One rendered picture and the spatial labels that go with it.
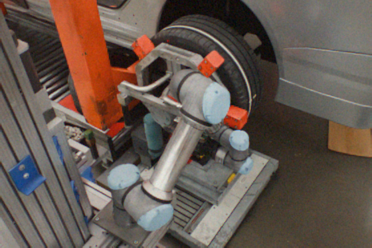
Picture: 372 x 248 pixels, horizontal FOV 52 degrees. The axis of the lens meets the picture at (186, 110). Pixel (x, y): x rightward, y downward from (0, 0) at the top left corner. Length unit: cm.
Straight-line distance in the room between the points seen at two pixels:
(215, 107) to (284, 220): 146
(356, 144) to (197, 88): 202
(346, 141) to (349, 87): 120
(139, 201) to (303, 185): 161
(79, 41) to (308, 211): 169
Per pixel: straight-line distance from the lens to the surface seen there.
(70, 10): 193
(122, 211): 147
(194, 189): 245
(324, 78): 192
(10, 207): 127
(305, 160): 286
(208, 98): 116
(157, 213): 128
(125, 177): 136
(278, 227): 249
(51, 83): 336
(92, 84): 213
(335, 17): 177
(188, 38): 182
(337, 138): 307
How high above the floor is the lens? 207
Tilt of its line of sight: 40 degrees down
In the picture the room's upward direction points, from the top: 4 degrees counter-clockwise
